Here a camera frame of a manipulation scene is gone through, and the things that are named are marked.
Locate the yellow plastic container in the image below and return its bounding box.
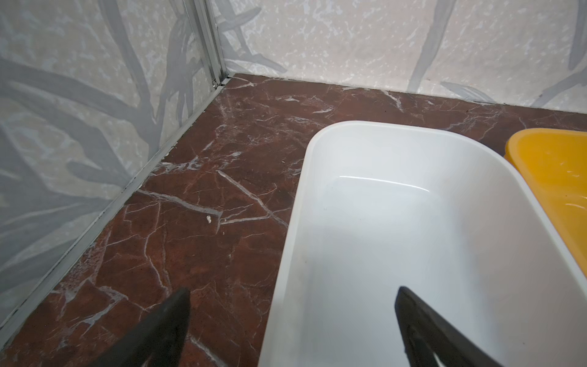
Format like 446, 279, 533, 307
505, 128, 586, 273

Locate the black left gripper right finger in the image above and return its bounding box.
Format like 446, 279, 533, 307
394, 286, 499, 366

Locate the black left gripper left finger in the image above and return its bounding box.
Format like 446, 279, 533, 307
90, 287, 190, 366

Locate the white plastic container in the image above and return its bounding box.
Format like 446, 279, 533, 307
259, 121, 586, 366

